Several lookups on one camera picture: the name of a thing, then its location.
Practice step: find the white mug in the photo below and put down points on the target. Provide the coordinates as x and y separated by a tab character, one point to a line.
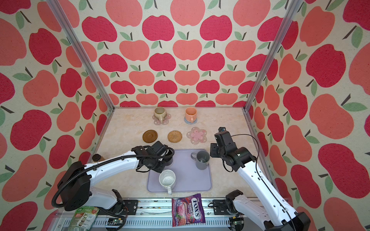
167	180

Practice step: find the cream beige mug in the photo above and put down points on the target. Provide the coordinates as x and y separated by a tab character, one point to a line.
160	114

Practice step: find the green snack packet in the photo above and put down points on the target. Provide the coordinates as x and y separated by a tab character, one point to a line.
83	219

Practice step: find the aluminium front rail frame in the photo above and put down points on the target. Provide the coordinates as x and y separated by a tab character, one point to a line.
145	214

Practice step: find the left corner aluminium post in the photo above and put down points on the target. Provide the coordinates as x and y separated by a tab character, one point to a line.
61	17

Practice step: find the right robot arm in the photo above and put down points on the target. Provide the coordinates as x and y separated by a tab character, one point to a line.
276	214

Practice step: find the brown wooden round coaster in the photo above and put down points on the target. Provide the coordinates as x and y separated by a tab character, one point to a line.
150	136

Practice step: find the purple Fox's candy bag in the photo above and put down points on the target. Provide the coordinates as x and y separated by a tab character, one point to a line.
187	210

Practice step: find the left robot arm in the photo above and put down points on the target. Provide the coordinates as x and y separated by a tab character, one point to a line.
77	186

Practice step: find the peach orange mug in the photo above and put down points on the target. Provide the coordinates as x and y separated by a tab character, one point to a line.
191	114

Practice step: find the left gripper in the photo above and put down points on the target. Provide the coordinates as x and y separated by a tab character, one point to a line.
162	168

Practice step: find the grey woven round coaster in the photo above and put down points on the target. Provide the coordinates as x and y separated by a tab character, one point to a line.
189	122

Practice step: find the corner aluminium post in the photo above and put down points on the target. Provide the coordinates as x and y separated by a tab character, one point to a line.
276	45
61	17

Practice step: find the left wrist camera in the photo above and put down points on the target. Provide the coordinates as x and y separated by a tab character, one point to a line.
158	149

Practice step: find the right corner aluminium post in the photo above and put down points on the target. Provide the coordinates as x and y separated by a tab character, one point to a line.
276	45

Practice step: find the grey mug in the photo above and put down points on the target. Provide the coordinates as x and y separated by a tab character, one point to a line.
202	159

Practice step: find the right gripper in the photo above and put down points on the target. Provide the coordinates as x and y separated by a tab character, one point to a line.
213	147

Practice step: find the brown spice jar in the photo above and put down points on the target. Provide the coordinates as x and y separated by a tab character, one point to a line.
97	158

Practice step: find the woven rattan round coaster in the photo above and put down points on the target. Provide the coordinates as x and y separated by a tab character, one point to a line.
175	136

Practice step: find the black mug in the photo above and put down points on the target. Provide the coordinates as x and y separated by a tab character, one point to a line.
168	161

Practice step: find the lavender tray mat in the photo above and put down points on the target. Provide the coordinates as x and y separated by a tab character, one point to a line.
188	177

